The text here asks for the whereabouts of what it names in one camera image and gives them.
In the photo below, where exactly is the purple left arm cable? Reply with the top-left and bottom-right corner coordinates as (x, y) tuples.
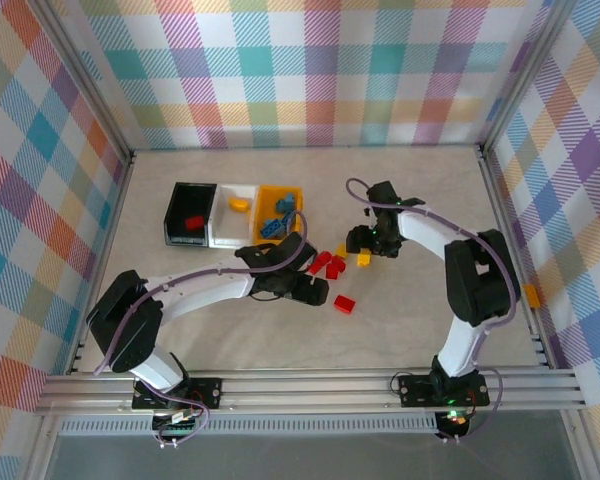
(93, 210), (313, 447)

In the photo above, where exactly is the yellow plastic container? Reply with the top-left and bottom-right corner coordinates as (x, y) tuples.
(252, 184), (306, 249)

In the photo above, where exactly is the aluminium corner post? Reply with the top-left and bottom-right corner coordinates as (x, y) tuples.
(479, 0), (581, 151)
(39, 0), (134, 156)

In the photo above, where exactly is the grey slotted cable duct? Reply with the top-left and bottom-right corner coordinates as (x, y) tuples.
(58, 418), (440, 436)

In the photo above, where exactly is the white plastic container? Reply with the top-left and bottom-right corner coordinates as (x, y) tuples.
(209, 183), (260, 251)

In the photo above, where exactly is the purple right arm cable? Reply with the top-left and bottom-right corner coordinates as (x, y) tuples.
(346, 177), (522, 445)

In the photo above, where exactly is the long blue lego brick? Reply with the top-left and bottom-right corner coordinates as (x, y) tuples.
(259, 218), (289, 239)

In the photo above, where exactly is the black plastic container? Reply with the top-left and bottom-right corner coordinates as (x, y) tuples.
(163, 182), (219, 247)

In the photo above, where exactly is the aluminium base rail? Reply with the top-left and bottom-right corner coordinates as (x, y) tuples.
(34, 368), (589, 415)

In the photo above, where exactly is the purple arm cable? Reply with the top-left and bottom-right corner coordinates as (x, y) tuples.
(93, 210), (313, 447)
(346, 177), (522, 445)

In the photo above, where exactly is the aluminium side rail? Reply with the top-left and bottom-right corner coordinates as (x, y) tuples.
(476, 143), (556, 371)
(72, 148), (137, 376)

